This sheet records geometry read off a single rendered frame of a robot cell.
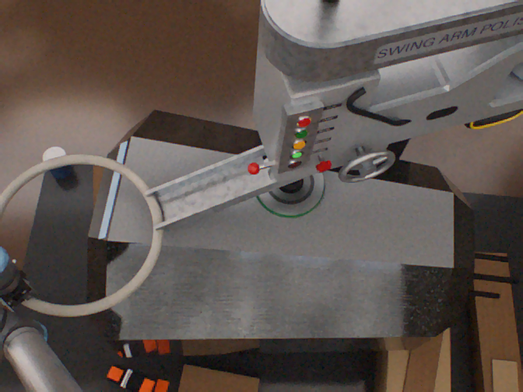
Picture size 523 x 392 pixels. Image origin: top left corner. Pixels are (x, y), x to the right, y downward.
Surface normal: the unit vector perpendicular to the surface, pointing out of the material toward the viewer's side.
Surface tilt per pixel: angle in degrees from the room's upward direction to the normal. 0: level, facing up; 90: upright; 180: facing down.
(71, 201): 0
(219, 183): 17
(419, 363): 0
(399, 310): 45
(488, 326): 0
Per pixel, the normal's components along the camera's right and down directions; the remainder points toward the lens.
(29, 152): 0.04, -0.39
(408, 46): 0.29, 0.88
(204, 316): -0.02, 0.37
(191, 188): -0.23, -0.30
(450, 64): -0.58, -0.14
